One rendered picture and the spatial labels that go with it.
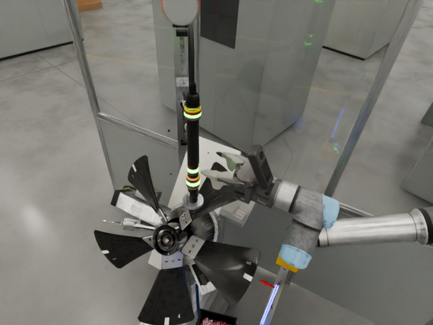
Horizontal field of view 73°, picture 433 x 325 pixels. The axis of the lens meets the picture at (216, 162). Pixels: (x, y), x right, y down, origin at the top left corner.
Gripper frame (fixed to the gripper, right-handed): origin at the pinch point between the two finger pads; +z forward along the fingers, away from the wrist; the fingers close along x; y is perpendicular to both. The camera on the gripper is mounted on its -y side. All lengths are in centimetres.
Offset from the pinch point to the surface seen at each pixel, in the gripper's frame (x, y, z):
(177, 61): 56, 2, 48
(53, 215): 28, 167, 171
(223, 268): -3.1, 47.8, -8.8
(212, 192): 13.8, 29.7, 5.8
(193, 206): -2.6, 19.9, 4.4
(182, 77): 54, 9, 44
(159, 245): -7, 47, 17
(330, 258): 70, 113, -55
